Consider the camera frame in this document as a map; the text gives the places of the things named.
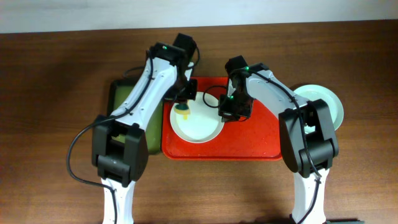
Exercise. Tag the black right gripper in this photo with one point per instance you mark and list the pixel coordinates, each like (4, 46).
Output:
(229, 116)

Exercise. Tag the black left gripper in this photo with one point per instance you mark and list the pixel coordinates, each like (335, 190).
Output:
(185, 94)

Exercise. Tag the yellow green scrub sponge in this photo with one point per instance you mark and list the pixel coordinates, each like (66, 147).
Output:
(182, 109)

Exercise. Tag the white plate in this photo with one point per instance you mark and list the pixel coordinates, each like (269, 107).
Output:
(202, 124)

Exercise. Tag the light green plate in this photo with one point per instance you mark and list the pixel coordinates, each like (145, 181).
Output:
(316, 92)

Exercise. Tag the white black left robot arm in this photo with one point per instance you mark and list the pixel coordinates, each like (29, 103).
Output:
(119, 146)

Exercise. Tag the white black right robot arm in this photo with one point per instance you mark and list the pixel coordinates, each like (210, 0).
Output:
(307, 136)

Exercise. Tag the red plastic tray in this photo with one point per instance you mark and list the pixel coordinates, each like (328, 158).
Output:
(256, 138)

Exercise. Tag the black tray of soapy water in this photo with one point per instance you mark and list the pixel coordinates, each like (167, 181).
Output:
(118, 92)

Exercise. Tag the dark object at table edge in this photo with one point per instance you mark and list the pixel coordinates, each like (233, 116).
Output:
(344, 222)

